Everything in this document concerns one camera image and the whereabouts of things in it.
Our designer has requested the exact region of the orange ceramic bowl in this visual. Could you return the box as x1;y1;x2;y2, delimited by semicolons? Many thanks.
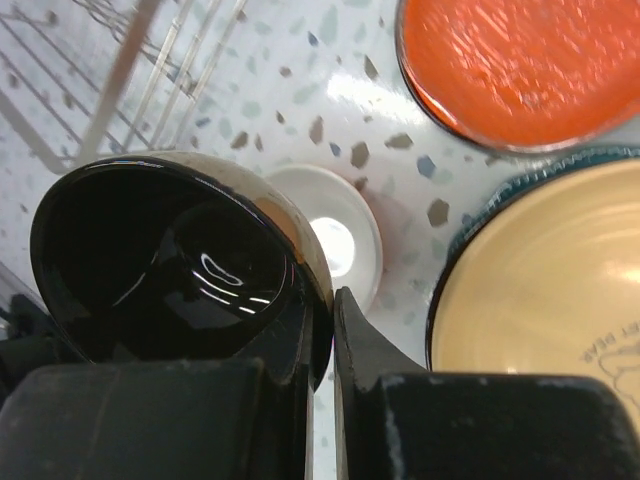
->
267;164;383;312

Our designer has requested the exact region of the teal embossed plate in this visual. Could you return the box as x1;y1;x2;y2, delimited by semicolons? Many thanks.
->
446;145;639;261

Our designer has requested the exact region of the red floral plate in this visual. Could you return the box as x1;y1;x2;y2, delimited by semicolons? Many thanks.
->
393;0;640;156

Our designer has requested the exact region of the chrome wire dish rack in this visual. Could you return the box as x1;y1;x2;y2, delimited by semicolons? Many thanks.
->
1;1;245;174

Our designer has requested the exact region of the beige small plate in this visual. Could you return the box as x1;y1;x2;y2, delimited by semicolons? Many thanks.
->
30;152;333;384

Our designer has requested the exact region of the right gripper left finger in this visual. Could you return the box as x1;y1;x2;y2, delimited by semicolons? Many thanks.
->
1;299;314;479

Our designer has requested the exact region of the yellow plate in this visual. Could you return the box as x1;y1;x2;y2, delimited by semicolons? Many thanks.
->
429;159;640;381

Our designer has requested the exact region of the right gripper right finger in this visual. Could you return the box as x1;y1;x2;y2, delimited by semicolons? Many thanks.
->
334;288;639;479

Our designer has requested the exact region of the orange plate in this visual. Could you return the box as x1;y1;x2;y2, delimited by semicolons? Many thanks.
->
399;0;640;149

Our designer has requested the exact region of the clear glass plate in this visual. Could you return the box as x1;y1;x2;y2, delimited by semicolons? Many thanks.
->
397;0;640;154

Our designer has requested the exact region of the dark brown beige plate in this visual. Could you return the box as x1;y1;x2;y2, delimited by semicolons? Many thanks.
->
424;210;500;371

